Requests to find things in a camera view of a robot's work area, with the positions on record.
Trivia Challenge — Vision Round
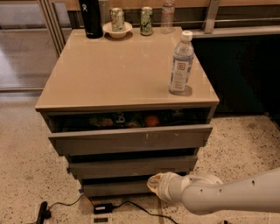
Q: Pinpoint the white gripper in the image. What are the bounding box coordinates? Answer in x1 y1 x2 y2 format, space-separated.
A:
147 172 187 202

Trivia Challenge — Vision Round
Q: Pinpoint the grey drawer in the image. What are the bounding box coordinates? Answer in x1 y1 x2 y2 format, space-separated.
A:
69 156 198 179
82 176 152 197
47 108 214 157

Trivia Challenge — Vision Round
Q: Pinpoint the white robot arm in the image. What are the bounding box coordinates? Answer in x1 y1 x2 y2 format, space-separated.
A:
147 168 280 214

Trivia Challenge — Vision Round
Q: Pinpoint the grey bottom drawer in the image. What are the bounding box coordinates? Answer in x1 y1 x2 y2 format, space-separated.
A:
82 176 152 197

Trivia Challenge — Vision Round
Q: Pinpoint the orange fruit in drawer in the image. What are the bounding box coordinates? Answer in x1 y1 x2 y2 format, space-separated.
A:
144 115 160 127

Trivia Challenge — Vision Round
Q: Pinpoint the dark snack bag in drawer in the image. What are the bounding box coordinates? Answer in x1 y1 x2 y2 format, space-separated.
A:
88 112 143 130

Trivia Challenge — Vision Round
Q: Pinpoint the grey drawer cabinet beige top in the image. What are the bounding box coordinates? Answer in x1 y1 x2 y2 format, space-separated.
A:
35 28 219 189

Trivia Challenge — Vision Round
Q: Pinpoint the grey top drawer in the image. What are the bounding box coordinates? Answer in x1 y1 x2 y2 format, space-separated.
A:
47 108 214 157

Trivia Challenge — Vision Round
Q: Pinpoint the black power adapter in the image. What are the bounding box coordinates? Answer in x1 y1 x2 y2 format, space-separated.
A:
94 203 114 214

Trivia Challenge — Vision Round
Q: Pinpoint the black plug on floor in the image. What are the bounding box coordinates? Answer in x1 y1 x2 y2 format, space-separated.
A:
36 201 52 224

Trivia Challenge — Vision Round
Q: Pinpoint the clear water bottle white cap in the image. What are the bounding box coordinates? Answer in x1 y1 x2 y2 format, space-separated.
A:
169 31 194 95

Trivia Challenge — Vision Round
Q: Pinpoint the white ceramic bowl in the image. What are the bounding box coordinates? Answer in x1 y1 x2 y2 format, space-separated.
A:
102 22 132 39

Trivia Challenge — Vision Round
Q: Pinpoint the green drink can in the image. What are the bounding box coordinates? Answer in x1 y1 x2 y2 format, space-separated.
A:
140 7 152 36

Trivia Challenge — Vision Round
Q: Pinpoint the green can in bowl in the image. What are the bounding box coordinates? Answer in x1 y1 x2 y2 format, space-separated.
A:
110 8 124 32

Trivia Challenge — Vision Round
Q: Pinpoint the clear plastic bottle back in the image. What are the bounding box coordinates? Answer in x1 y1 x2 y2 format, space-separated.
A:
160 0 175 34

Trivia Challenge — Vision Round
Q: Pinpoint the black insulated flask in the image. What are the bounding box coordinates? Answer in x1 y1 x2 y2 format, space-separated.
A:
79 0 103 39

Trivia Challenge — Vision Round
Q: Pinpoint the black power cable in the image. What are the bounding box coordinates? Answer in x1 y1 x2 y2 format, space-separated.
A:
46 193 179 224

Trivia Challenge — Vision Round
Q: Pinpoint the metal railing post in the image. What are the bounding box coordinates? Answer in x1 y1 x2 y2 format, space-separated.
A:
202 0 221 34

